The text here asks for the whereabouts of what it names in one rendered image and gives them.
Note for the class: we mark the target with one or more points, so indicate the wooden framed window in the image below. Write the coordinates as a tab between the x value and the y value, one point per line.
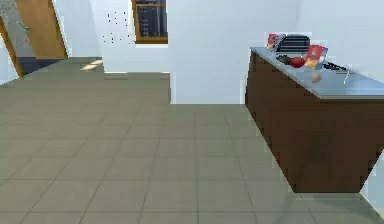
151	20

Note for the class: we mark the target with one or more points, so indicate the black toaster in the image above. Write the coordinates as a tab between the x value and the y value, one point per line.
294	44

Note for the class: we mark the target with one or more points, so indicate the red apple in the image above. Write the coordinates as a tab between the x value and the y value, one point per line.
297	62

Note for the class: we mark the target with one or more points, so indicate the small dark round object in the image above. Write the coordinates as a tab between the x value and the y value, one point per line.
283	59

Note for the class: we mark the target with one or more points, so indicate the orange red box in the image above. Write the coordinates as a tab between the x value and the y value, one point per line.
315	56

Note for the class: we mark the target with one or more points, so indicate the brown wooden room door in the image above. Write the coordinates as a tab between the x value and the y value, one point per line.
41	28

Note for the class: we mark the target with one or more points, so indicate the dark brown kitchen counter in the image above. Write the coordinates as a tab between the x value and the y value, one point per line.
316	140

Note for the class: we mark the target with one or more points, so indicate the pale brown egg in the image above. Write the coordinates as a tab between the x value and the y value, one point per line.
315	77

